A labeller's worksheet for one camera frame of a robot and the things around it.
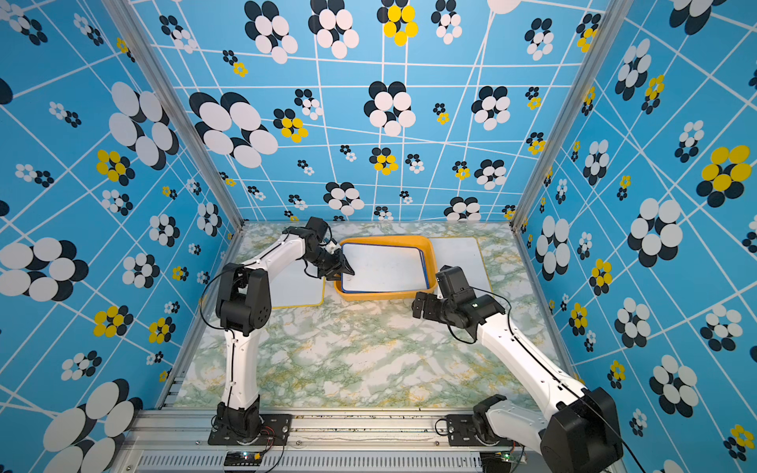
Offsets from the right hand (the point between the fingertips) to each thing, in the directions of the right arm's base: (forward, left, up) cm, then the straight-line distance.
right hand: (430, 306), depth 82 cm
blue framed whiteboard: (+18, +15, -7) cm, 25 cm away
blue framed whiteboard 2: (+19, +15, -7) cm, 25 cm away
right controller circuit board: (-35, -14, -14) cm, 40 cm away
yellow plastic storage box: (+30, +1, -7) cm, 31 cm away
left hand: (+16, +23, -5) cm, 29 cm away
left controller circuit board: (-34, +48, -15) cm, 61 cm away
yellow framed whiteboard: (+30, -17, -13) cm, 36 cm away
